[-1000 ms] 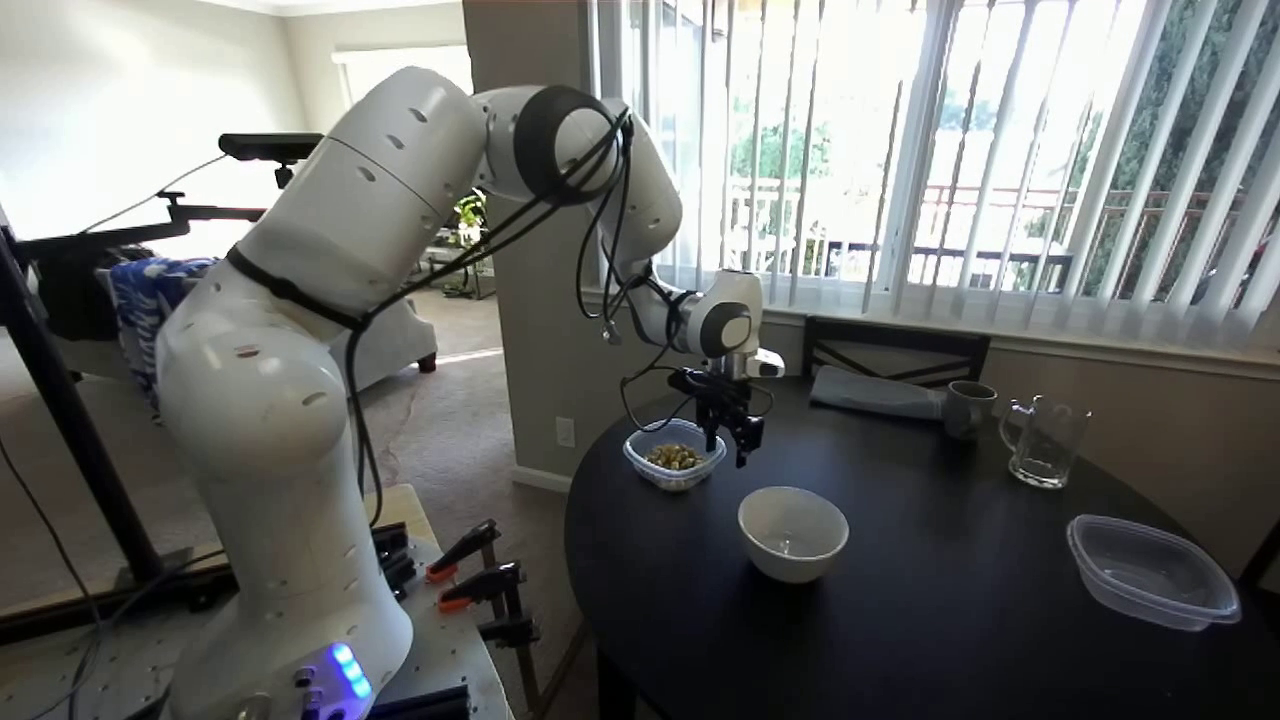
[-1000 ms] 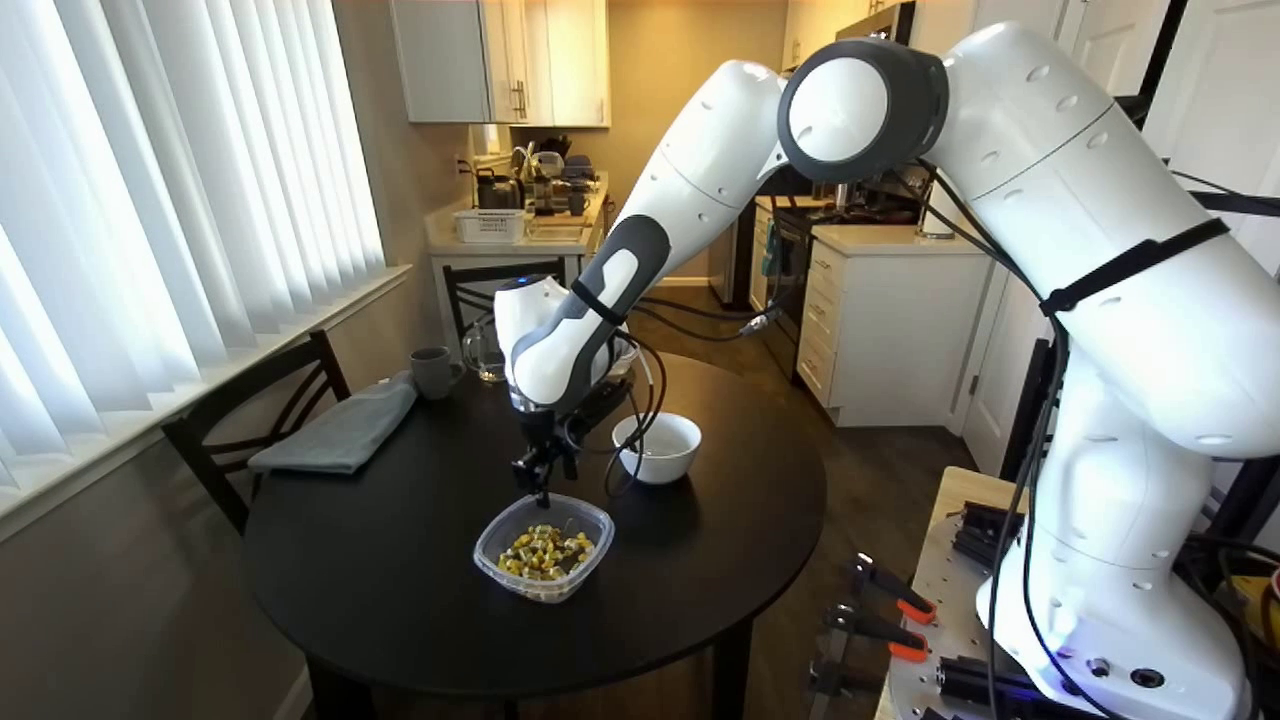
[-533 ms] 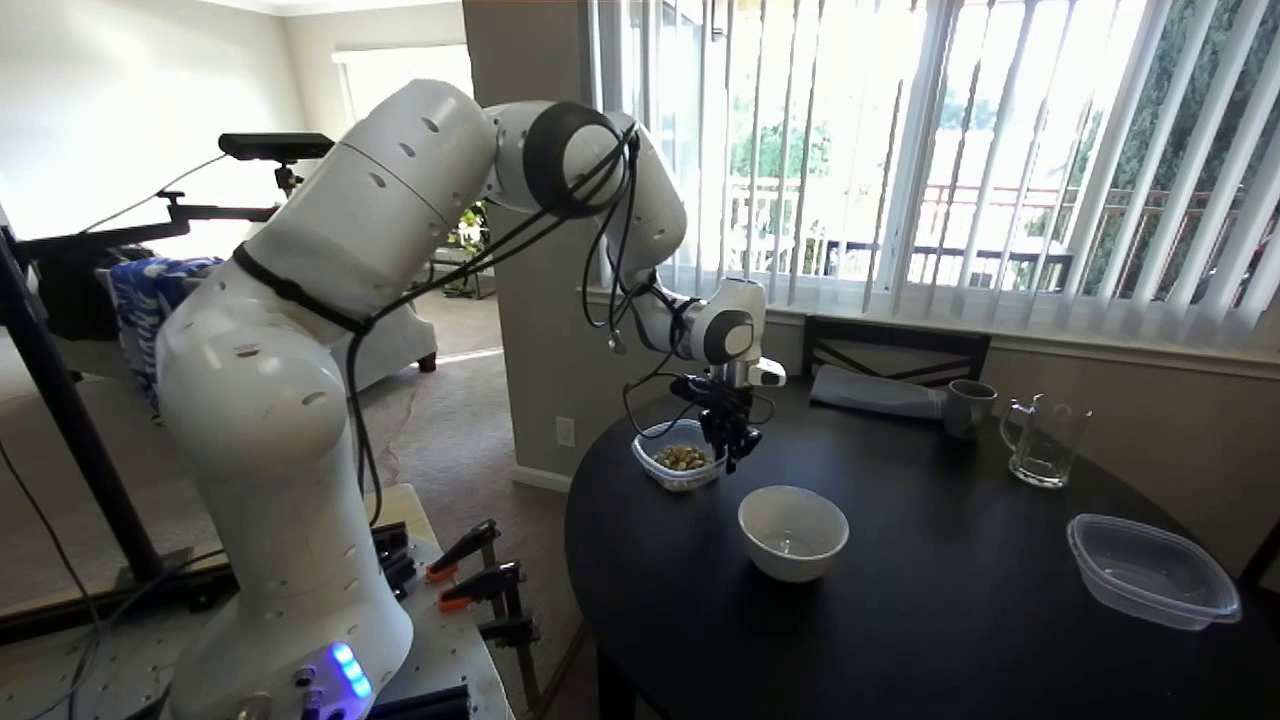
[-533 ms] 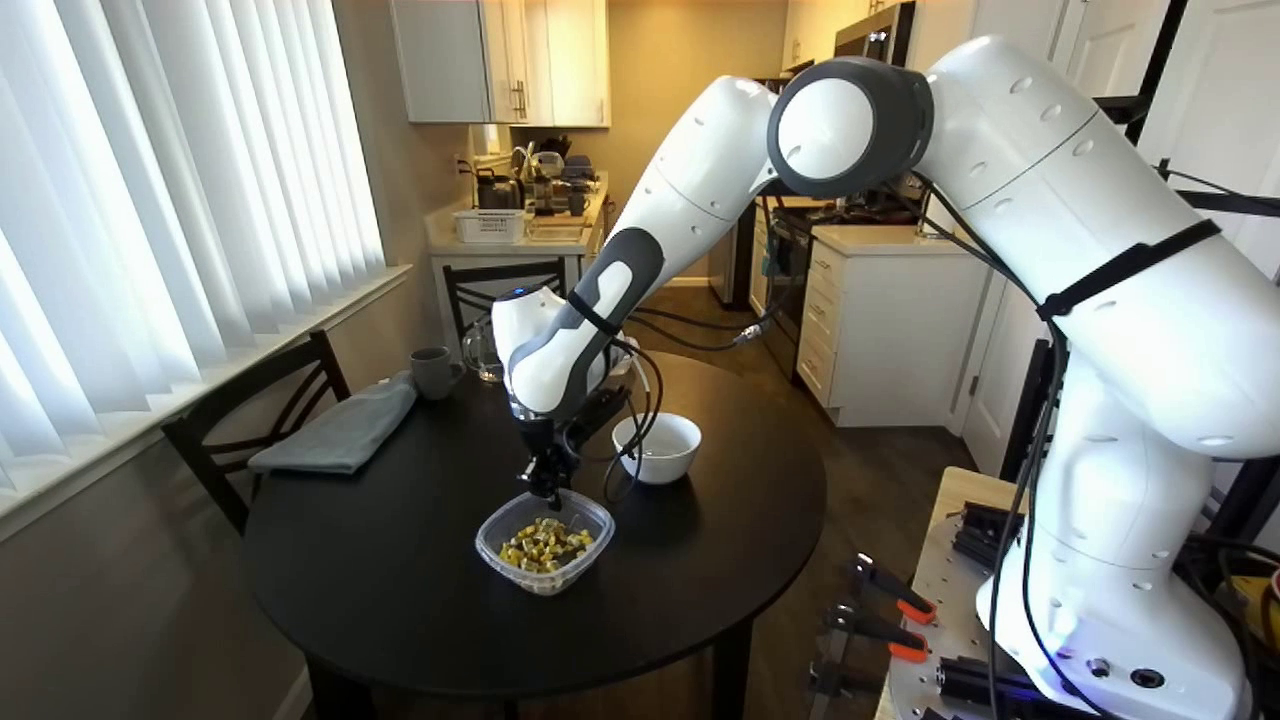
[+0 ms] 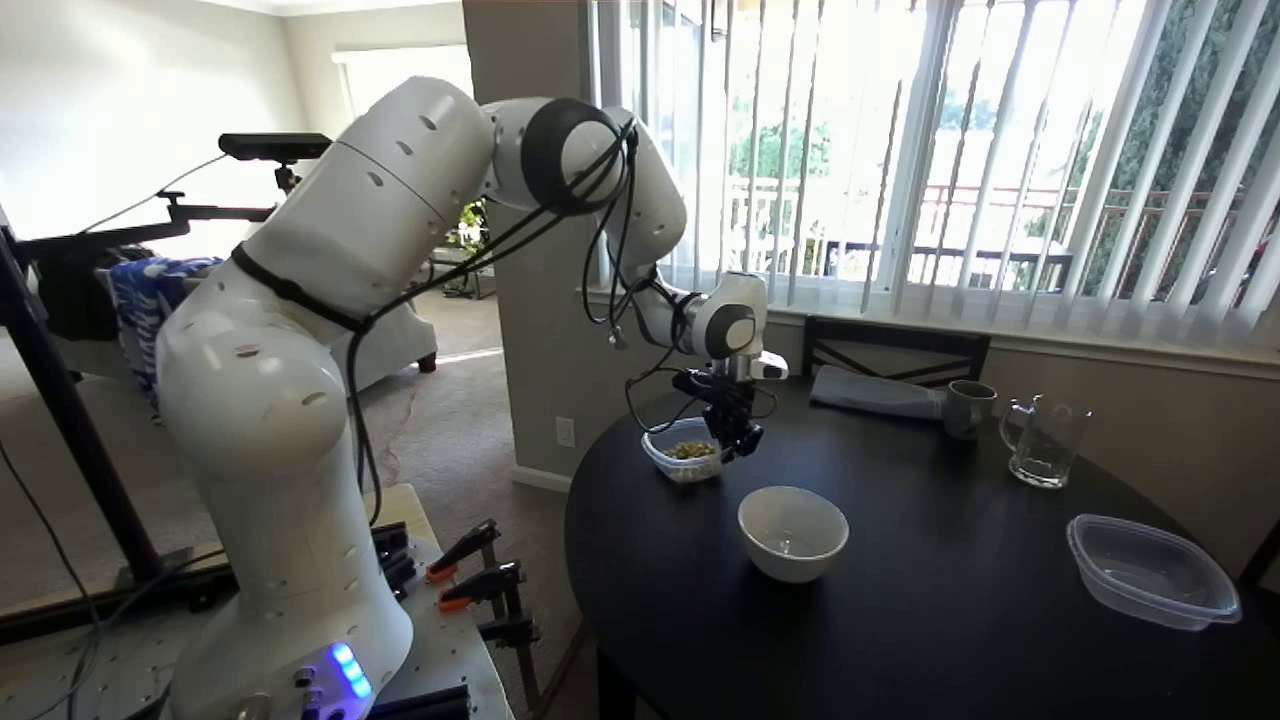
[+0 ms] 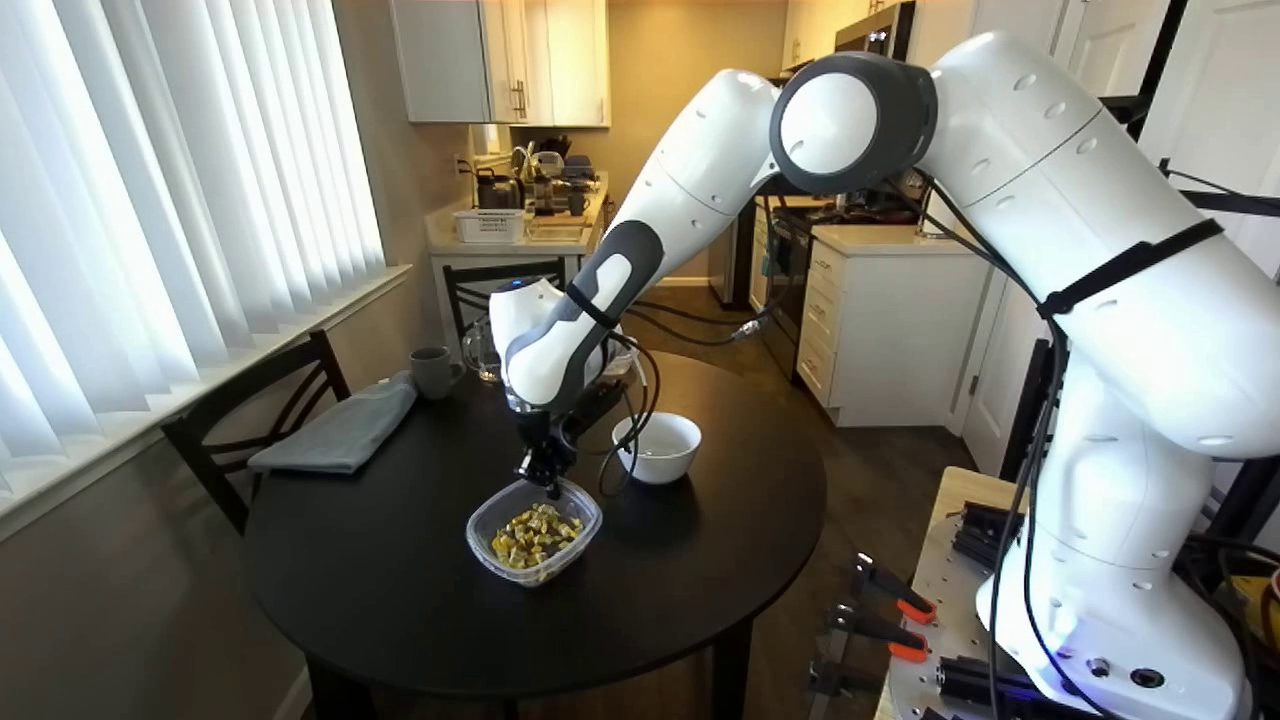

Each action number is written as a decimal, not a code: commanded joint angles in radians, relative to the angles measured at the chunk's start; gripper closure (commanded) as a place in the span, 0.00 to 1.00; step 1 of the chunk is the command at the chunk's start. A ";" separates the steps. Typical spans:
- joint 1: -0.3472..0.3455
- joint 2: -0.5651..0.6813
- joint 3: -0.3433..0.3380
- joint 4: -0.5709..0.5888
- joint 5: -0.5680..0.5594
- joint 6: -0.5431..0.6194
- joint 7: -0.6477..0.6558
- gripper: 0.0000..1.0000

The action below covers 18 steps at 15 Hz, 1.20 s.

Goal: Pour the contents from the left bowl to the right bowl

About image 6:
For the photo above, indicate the white ceramic bowl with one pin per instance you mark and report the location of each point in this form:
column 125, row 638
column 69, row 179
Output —
column 663, row 453

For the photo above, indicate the yellowish snack pieces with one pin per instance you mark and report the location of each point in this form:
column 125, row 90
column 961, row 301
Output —
column 536, row 539

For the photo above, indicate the countertop appliances clutter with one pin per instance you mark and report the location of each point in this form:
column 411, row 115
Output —
column 543, row 172

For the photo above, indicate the orange black bar clamp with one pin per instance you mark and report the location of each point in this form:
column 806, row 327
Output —
column 891, row 584
column 882, row 633

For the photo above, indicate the black box on stand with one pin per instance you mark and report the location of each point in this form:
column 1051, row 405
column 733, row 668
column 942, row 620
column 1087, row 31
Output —
column 987, row 529

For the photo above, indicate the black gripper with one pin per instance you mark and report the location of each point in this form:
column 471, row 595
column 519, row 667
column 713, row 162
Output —
column 550, row 427

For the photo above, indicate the white kitchen cabinet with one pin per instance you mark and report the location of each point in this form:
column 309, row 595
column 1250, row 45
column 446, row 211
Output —
column 465, row 60
column 885, row 335

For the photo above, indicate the white vertical window blinds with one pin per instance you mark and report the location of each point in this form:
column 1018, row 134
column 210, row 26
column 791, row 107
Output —
column 160, row 186

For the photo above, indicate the light robot stand table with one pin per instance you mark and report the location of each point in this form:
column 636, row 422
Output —
column 924, row 614

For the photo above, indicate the clear plastic food container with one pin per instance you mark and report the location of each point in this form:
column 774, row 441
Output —
column 487, row 547

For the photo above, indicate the black kitchen stove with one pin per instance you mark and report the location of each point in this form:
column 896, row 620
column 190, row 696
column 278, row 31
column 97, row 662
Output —
column 780, row 273

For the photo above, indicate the dark grey mug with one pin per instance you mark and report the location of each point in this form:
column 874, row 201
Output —
column 434, row 372

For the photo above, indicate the black table leg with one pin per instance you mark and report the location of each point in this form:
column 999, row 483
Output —
column 729, row 672
column 342, row 694

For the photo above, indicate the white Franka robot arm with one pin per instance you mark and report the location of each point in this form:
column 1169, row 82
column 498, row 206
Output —
column 1145, row 335

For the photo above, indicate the white lower kitchen cabinet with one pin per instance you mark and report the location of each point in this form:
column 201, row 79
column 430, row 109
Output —
column 885, row 335

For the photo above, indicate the white upper kitchen cabinet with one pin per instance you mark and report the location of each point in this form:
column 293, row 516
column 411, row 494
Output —
column 465, row 60

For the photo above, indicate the grey folded cloth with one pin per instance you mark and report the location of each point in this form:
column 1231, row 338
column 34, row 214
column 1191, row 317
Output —
column 342, row 429

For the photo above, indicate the black chair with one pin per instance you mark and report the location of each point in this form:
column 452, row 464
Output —
column 235, row 422
column 465, row 285

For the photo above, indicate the kitchen counter with sink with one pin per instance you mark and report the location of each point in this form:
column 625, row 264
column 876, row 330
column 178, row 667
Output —
column 495, row 237

